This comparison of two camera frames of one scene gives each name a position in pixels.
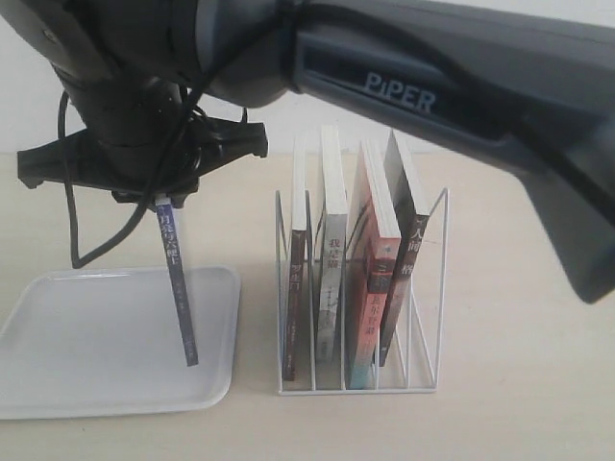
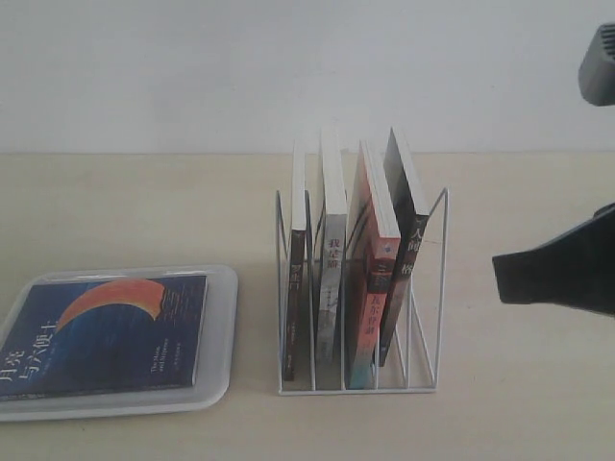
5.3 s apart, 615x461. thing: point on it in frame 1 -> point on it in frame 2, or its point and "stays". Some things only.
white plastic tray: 108,342 stays
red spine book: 373,240 stays
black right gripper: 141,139 -> 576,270
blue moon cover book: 169,235 -> 101,336
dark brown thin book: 294,315 stays
